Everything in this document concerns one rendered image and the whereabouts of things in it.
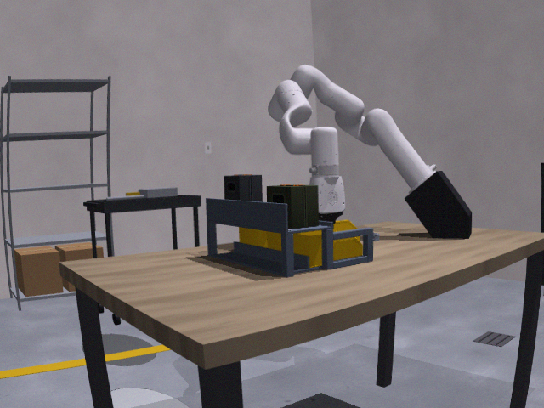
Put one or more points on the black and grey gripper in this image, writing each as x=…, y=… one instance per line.
x=331, y=197

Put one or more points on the olive green tool case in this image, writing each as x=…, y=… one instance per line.
x=302, y=203

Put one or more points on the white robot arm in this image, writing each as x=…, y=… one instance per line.
x=348, y=116

